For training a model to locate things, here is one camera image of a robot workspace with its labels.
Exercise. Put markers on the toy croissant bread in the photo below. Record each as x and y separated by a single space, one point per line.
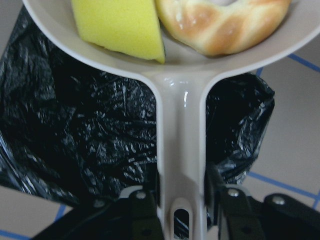
213 30

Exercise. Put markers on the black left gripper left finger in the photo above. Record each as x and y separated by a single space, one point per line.
143 222

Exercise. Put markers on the black trash bag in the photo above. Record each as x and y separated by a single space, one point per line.
70 133

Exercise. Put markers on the yellow green sponge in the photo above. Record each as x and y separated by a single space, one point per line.
130 27

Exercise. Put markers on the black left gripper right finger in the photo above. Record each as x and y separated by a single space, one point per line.
230 209

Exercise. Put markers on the beige plastic dustpan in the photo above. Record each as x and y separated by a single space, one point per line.
180 86

